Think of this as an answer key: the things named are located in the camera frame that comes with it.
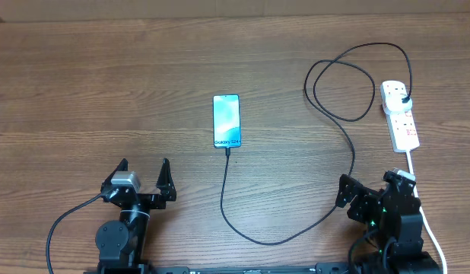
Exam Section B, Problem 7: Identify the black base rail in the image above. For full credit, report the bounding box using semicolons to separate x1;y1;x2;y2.
86;263;350;274

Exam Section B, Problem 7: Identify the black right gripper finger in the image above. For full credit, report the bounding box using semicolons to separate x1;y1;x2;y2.
383;170;416;195
335;174;367;208

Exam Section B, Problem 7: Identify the white charger plug adapter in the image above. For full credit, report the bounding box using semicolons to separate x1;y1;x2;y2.
383;93;413;115

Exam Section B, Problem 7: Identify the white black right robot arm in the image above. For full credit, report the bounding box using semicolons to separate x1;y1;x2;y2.
335;169;441;274

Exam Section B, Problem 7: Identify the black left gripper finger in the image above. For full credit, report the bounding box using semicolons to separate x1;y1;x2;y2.
101;158;129;190
156;158;176;202

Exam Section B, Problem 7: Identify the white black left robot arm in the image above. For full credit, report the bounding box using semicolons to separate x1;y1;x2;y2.
45;158;176;274

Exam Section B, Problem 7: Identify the white power strip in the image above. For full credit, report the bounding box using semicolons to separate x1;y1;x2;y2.
380;80;420;153

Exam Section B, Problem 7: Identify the black USB charging cable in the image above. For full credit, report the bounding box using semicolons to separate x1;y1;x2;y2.
219;42;414;247

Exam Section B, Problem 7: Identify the white power strip cord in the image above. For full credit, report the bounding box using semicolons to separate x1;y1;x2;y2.
405;149;449;274

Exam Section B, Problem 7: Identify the cardboard back panel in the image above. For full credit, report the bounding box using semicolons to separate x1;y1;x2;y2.
0;0;470;23

